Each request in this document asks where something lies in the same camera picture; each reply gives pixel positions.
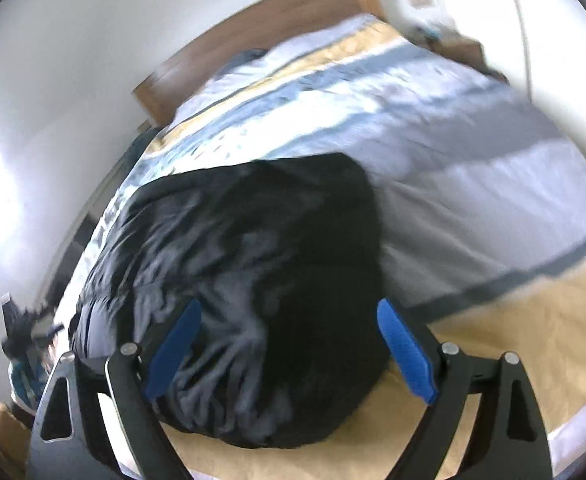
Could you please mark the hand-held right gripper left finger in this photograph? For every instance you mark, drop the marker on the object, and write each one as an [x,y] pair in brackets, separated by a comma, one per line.
[173,350]

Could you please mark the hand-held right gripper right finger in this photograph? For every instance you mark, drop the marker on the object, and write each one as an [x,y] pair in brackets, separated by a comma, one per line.
[408,350]

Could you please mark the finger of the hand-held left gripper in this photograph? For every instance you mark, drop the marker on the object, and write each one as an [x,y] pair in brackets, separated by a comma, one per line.
[23,330]

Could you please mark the black puffer jacket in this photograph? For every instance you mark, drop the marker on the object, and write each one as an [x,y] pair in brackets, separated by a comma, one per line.
[273,240]

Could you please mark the striped duvet bed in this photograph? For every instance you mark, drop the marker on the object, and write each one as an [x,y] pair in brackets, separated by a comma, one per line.
[473,160]

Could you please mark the dark blue cloth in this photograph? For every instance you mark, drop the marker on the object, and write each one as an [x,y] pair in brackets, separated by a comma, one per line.
[143,147]

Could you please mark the blue-grey pillow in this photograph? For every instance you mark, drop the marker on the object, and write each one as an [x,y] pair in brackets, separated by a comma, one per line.
[248,57]

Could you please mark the wooden nightstand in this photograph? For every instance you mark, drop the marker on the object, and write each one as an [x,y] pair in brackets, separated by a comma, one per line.
[460,50]

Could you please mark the white wardrobe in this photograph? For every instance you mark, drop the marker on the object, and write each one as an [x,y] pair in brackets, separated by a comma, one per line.
[548,35]

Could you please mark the wooden headboard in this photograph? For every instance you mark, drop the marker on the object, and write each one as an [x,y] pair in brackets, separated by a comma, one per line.
[273,15]

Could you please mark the beige wall switch plate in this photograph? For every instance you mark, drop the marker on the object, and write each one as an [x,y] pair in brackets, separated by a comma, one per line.
[418,0]

